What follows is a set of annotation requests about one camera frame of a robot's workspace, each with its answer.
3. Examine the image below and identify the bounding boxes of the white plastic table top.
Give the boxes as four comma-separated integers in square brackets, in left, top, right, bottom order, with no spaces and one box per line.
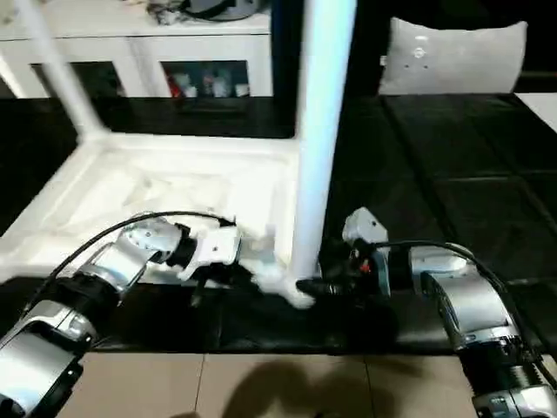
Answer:
[0,130,319,311]

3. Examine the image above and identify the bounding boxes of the black work mat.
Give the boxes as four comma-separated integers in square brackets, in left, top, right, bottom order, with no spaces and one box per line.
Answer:
[0,91,557,354]

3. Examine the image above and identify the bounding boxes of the grey cushion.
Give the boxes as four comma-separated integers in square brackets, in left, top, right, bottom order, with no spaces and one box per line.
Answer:
[378,17,530,95]

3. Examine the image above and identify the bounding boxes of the white glass-door cabinet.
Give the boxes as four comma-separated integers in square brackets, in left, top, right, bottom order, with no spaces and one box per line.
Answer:
[0,0,275,99]

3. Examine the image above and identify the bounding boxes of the white flat board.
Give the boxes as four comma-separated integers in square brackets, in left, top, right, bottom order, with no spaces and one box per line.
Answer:
[515,91,557,127]

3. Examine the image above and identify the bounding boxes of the grey round cooker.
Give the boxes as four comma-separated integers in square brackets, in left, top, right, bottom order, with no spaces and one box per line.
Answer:
[182,0,262,21]

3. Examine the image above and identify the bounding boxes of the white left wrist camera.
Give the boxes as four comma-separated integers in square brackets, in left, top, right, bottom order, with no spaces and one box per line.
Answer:
[176,215,245,282]

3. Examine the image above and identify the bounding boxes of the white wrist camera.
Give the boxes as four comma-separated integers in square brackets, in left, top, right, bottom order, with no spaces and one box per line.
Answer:
[176,215,245,282]
[341,207,391,297]

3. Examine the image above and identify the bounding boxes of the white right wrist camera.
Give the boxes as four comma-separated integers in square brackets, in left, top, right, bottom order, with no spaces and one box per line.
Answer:
[341,207,391,297]

